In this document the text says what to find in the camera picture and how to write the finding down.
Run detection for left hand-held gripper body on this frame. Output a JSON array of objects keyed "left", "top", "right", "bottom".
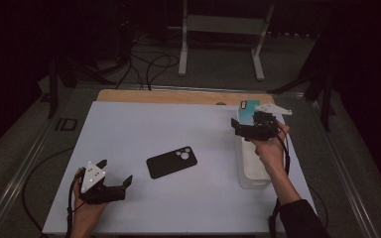
[{"left": 78, "top": 161, "right": 127, "bottom": 205}]

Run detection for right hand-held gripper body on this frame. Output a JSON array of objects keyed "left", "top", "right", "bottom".
[{"left": 236, "top": 102, "right": 293, "bottom": 142}]

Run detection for blue pink gradient phone case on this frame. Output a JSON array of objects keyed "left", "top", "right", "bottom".
[{"left": 237, "top": 99, "right": 262, "bottom": 127}]

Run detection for long white plastic bin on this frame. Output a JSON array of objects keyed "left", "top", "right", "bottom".
[{"left": 235, "top": 106, "right": 279, "bottom": 190}]

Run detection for black phone case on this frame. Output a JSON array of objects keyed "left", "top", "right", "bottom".
[{"left": 145, "top": 146, "right": 198, "bottom": 179}]

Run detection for person's right hand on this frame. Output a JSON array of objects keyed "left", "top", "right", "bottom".
[{"left": 249, "top": 120, "right": 291, "bottom": 177}]

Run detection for person's left hand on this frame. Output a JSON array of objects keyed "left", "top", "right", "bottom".
[{"left": 70, "top": 167, "right": 109, "bottom": 230}]

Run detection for white table mat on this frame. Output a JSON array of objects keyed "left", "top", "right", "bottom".
[{"left": 42, "top": 100, "right": 324, "bottom": 236}]

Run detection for black tripod stand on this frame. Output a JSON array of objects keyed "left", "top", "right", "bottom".
[
  {"left": 38, "top": 56, "right": 117, "bottom": 120},
  {"left": 267, "top": 33, "right": 337, "bottom": 133}
]

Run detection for white metal stand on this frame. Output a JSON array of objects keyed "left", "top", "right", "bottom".
[{"left": 168, "top": 0, "right": 276, "bottom": 82}]

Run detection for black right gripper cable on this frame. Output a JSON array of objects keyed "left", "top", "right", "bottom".
[{"left": 267, "top": 122, "right": 293, "bottom": 238}]

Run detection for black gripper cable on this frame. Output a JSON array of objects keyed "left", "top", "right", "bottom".
[
  {"left": 267, "top": 122, "right": 293, "bottom": 238},
  {"left": 64, "top": 172, "right": 85, "bottom": 238}
]

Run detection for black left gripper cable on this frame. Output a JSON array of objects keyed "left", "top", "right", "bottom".
[{"left": 64, "top": 172, "right": 85, "bottom": 238}]

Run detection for black rectangular floor frame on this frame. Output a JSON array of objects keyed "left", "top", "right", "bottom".
[{"left": 55, "top": 117, "right": 78, "bottom": 132}]

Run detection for metal floor rail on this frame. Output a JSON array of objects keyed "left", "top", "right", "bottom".
[
  {"left": 0, "top": 88, "right": 80, "bottom": 238},
  {"left": 307, "top": 97, "right": 381, "bottom": 238}
]

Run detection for thin black floor cable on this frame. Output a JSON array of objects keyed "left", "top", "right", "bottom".
[{"left": 21, "top": 147, "right": 75, "bottom": 234}]

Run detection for black floor cables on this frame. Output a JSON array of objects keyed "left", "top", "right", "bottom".
[{"left": 113, "top": 33, "right": 182, "bottom": 91}]

